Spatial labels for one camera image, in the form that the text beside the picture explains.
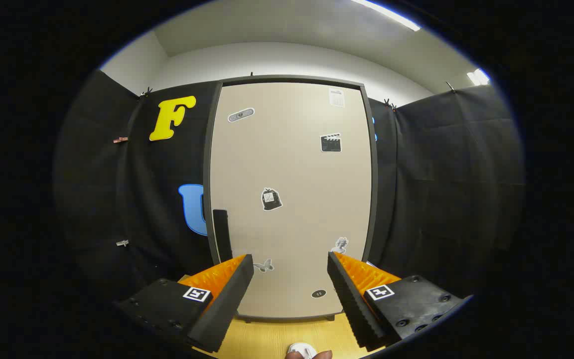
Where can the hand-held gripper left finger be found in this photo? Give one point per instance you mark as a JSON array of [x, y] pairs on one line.
[[227, 299]]

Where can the red clip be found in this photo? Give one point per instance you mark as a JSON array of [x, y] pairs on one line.
[[120, 140]]

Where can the black backdrop cloth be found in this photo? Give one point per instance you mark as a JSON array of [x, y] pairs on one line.
[[441, 174]]

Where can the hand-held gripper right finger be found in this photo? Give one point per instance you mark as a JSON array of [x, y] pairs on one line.
[[352, 299]]

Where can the small ceiling light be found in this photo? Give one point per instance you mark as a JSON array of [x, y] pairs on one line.
[[477, 77]]

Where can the grey shoe cabinet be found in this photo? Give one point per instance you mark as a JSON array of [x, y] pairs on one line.
[[374, 189]]

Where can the long ceiling light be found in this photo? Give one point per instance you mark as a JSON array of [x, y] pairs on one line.
[[389, 14]]

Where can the silver clip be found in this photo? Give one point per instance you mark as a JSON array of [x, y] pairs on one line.
[[122, 243]]

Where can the white canvas shoe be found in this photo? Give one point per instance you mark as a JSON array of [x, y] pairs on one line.
[[301, 349]]

